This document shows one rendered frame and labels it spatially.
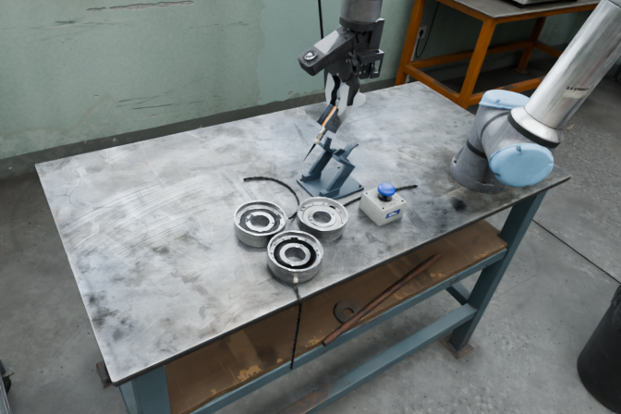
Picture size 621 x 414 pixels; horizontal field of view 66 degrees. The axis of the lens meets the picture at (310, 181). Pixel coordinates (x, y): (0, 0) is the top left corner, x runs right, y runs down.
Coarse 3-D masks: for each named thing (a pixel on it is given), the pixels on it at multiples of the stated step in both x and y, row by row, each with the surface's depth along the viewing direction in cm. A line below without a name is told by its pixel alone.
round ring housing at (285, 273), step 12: (276, 240) 93; (312, 240) 94; (288, 252) 93; (300, 252) 93; (276, 264) 87; (300, 264) 89; (276, 276) 90; (288, 276) 87; (300, 276) 87; (312, 276) 91
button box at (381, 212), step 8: (368, 192) 106; (376, 192) 106; (360, 200) 107; (368, 200) 105; (376, 200) 104; (384, 200) 104; (392, 200) 105; (400, 200) 105; (360, 208) 108; (368, 208) 105; (376, 208) 103; (384, 208) 102; (392, 208) 103; (400, 208) 105; (368, 216) 106; (376, 216) 104; (384, 216) 103; (392, 216) 105; (400, 216) 107; (376, 224) 104; (384, 224) 105
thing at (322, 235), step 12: (300, 204) 101; (312, 204) 103; (324, 204) 103; (336, 204) 103; (300, 216) 100; (312, 216) 101; (324, 216) 103; (300, 228) 98; (312, 228) 96; (336, 228) 96; (324, 240) 98
